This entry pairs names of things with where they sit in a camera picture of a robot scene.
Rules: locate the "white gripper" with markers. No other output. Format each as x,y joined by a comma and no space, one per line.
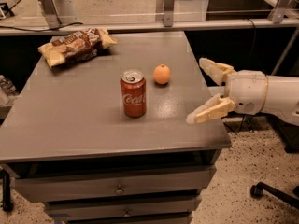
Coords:
248,91

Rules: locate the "red coke can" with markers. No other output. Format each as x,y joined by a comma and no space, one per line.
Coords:
133,93

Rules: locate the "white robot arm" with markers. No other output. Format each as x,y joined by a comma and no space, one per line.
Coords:
282,98

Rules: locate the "orange fruit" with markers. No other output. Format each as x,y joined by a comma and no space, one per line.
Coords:
162,74

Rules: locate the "black office chair base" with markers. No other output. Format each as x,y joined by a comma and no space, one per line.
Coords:
256,191

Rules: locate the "grey drawer cabinet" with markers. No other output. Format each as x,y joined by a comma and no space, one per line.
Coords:
70,120

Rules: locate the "cabinet drawer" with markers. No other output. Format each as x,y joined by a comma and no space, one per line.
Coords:
124,207
76,187

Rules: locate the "brown chip bag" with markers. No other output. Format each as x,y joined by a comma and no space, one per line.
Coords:
79,46

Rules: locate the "top cabinet drawer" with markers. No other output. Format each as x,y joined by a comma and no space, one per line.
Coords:
76,187

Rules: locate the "black stand leg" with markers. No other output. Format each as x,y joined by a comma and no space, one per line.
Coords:
7,203

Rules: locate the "metal railing frame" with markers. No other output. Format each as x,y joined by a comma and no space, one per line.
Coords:
276,43

